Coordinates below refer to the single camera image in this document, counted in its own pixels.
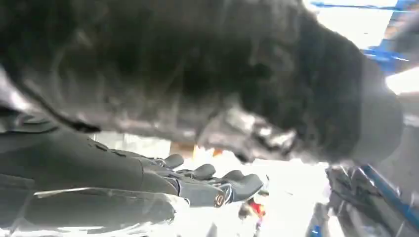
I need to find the black part in clear wrap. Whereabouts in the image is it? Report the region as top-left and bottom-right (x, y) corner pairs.
(324, 165), (419, 237)

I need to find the blue metal shelving rack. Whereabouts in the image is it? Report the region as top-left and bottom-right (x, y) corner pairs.
(307, 0), (419, 237)

